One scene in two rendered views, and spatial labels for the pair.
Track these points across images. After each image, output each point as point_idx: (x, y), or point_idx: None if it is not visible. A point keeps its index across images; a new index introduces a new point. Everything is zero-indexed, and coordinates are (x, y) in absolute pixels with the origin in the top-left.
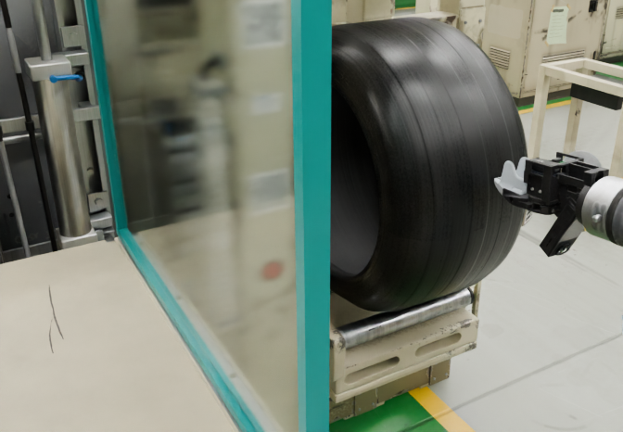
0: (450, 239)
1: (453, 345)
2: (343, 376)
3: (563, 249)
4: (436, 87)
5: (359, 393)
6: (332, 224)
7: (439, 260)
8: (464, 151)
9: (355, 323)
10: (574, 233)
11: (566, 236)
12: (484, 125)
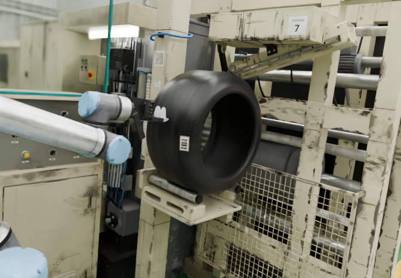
0: (150, 135)
1: (180, 213)
2: (141, 187)
3: (134, 134)
4: (175, 83)
5: (147, 203)
6: (220, 167)
7: (148, 143)
8: (163, 104)
9: (160, 177)
10: (133, 126)
11: (132, 127)
12: (175, 98)
